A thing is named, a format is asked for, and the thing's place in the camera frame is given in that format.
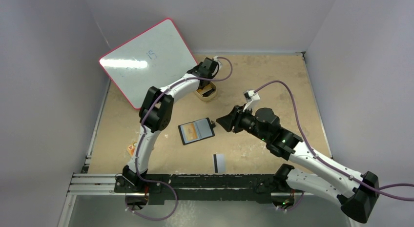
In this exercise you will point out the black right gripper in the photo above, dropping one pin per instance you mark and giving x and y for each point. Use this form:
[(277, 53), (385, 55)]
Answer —
[(238, 119)]

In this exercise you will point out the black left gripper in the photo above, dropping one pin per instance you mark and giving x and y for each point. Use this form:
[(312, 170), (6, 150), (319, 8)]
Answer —
[(196, 69)]

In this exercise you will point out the grey card with magnetic stripe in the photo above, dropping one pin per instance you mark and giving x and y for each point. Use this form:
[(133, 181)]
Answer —
[(219, 163)]

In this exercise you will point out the black card holder wallet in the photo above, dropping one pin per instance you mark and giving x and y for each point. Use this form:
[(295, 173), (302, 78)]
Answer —
[(205, 129)]

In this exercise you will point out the gold card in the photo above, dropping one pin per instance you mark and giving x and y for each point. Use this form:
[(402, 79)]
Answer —
[(206, 91), (189, 132)]

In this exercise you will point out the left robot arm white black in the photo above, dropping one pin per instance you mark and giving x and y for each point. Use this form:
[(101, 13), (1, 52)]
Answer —
[(156, 112)]

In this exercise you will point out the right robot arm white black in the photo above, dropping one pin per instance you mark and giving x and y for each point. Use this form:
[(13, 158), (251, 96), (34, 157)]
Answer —
[(353, 191)]

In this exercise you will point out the gold card in tray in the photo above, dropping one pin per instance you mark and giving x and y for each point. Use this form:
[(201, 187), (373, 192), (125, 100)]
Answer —
[(206, 91)]

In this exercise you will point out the beige oval card tray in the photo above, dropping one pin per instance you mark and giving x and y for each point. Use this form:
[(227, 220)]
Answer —
[(211, 96)]

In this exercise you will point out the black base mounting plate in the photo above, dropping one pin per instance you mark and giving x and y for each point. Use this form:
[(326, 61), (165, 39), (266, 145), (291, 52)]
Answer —
[(260, 188)]

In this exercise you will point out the orange snack packet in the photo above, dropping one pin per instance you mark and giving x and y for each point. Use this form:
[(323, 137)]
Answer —
[(131, 148)]

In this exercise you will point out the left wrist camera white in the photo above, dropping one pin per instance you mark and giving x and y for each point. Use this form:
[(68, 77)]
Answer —
[(215, 58)]

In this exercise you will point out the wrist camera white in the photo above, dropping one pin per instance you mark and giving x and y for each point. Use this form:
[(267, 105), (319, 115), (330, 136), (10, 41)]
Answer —
[(252, 99), (215, 58)]

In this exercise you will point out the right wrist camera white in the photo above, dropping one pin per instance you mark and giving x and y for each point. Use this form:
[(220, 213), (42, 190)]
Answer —
[(252, 99)]

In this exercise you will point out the white board with pink frame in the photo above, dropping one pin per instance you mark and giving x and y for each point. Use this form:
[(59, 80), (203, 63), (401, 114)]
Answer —
[(156, 57)]

